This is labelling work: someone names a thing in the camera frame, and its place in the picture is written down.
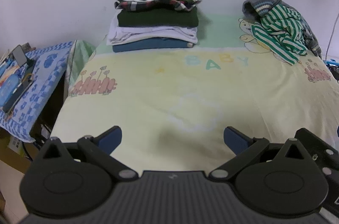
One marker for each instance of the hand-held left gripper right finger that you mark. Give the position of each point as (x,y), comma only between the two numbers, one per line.
(234,139)

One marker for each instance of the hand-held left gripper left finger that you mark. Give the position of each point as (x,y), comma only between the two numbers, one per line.
(111,138)

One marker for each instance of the grey knit sweater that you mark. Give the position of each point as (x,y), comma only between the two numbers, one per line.
(250,7)

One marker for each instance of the stack of folded clothes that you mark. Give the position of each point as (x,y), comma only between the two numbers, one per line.
(137,5)
(153,33)

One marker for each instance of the yellow printed blanket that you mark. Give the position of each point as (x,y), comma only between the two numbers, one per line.
(185,86)

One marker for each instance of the blue patterned cloth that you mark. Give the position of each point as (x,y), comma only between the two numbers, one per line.
(47,65)

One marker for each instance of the folded blue garment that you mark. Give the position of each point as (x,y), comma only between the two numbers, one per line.
(148,44)

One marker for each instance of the blue packet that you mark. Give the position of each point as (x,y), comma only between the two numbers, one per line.
(9,89)

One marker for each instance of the green striped shirt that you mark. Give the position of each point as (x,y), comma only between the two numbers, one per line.
(280,25)

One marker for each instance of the black phone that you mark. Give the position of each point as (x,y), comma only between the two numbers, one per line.
(20,54)

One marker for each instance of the folded dark green garment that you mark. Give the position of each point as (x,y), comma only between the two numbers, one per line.
(159,18)

